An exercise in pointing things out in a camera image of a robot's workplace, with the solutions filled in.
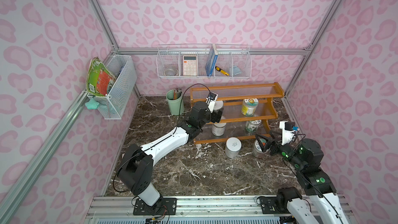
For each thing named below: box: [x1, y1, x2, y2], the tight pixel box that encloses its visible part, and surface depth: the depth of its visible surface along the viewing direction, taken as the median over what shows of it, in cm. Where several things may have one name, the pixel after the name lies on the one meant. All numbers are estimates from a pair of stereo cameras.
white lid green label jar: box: [212, 100, 224, 113], surface depth 80 cm
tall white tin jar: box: [224, 136, 243, 159], surface depth 86 cm
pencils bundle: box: [173, 87, 183, 101], surface depth 102 cm
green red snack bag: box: [86, 56, 117, 97], surface depth 73 cm
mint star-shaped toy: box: [84, 96, 100, 110], surface depth 64 cm
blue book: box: [205, 43, 219, 77], surface depth 88 cm
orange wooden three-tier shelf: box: [189, 81, 284, 145], surface depth 90 cm
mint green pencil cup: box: [165, 87, 186, 116], surface depth 103 cm
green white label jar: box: [245, 119, 262, 133], surface depth 94 cm
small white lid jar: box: [211, 122, 227, 137], surface depth 90 cm
